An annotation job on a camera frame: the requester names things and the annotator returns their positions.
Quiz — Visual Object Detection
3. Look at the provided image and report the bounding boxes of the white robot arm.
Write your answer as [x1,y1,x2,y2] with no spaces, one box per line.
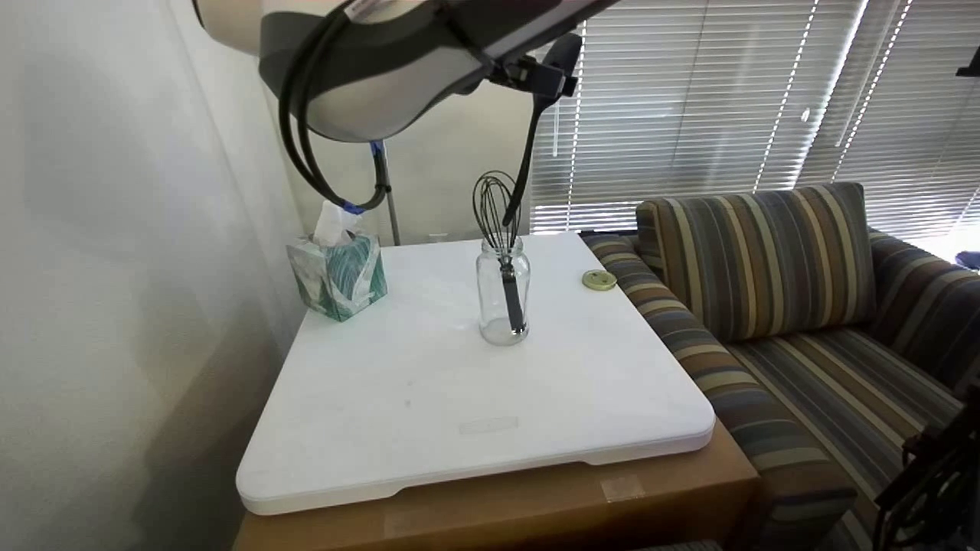
[191,0,612,143]

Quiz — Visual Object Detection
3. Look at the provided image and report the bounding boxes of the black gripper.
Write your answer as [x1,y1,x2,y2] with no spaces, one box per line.
[491,35,581,101]

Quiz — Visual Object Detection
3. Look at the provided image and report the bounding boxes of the clear glass jar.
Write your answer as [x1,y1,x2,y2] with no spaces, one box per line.
[474,242,529,347]

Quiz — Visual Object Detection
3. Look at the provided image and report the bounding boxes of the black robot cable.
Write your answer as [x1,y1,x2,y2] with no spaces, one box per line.
[277,0,395,214]

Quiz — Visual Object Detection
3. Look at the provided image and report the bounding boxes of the black metal stand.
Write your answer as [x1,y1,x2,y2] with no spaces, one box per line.
[872,385,980,551]

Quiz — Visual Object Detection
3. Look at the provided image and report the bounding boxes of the brown cardboard box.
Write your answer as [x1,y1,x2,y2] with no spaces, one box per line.
[234,426,761,551]

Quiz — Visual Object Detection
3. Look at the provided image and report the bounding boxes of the metal floor lamp pole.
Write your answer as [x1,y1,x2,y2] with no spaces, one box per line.
[371,142,400,246]

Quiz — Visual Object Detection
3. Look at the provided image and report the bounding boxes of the white window blinds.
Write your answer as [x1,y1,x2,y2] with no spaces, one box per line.
[529,0,980,258]

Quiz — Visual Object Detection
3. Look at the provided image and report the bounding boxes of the black wire whisk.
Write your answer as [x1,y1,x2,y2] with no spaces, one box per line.
[469,170,529,340]

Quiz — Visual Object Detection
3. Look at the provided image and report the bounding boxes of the white foam board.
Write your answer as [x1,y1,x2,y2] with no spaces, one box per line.
[236,235,718,514]

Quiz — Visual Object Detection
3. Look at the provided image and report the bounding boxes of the small green round lid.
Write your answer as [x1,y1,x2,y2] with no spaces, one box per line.
[578,269,620,291]

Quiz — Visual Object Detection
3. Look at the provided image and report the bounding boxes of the teal patterned tissue box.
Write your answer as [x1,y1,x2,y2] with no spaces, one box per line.
[287,201,388,323]

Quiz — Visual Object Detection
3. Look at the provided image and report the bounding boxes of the striped armchair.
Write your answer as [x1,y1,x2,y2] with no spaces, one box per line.
[584,183,980,551]

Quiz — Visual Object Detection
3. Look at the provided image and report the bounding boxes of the black dishing spoon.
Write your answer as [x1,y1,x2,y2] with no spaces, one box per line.
[502,91,555,232]

